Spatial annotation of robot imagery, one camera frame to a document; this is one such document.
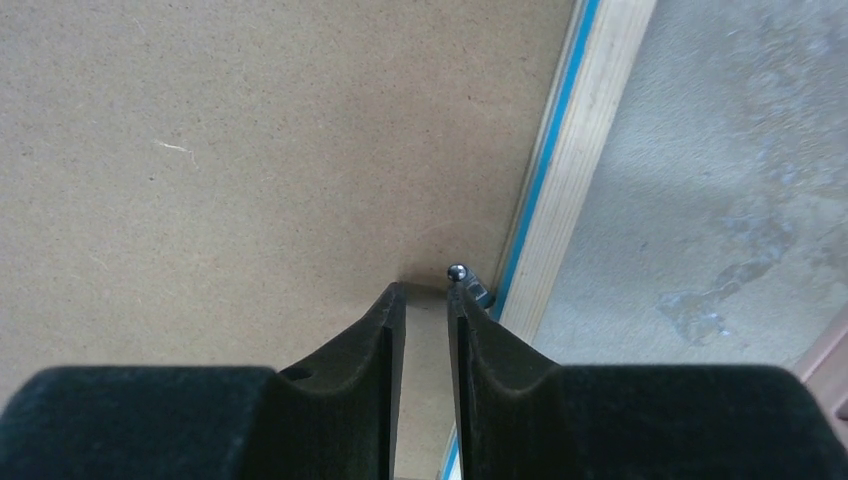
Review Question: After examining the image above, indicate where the brown cardboard backing board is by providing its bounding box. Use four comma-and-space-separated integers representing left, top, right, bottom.
1, 1, 575, 479

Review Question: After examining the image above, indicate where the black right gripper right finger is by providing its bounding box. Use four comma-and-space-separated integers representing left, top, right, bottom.
447, 285, 847, 479

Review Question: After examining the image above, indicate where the blue wooden picture frame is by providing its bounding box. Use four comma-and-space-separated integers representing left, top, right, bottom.
437, 0, 659, 480

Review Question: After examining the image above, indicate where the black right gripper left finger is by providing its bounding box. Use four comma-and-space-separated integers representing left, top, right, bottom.
1, 283, 406, 479

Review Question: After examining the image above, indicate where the metal frame retaining clip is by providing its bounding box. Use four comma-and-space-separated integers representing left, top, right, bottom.
447, 263, 495, 309

